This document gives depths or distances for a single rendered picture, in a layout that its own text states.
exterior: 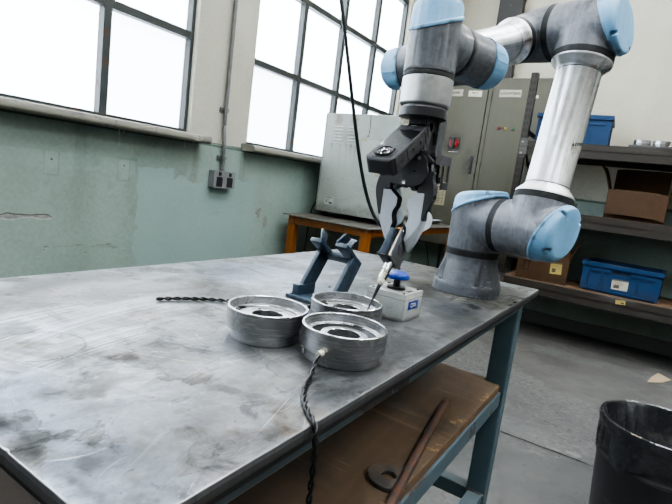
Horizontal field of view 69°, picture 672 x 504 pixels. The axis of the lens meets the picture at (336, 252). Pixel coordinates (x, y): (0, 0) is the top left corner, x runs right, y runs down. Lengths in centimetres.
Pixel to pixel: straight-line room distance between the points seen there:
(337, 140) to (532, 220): 223
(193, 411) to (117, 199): 193
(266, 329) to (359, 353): 12
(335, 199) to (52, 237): 163
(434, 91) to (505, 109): 381
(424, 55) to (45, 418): 62
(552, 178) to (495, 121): 350
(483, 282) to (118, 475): 88
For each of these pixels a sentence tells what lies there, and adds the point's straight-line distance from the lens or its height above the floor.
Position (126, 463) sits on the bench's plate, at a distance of 40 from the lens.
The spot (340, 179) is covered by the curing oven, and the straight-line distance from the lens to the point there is 309.
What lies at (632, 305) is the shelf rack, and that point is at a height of 42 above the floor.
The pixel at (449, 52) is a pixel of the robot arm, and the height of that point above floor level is 121.
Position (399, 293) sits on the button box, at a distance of 80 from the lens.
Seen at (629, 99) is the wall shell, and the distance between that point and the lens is 466.
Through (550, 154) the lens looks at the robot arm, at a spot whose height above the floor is 112.
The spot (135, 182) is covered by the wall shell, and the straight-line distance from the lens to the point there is 238.
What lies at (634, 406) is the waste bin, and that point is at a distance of 193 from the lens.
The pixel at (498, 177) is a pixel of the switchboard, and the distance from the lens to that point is 446.
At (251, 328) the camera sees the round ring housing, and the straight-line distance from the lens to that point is 60.
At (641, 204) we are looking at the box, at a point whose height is 112.
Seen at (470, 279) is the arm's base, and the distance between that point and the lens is 109.
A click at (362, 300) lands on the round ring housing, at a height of 83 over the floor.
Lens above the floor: 101
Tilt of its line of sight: 8 degrees down
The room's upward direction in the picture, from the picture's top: 7 degrees clockwise
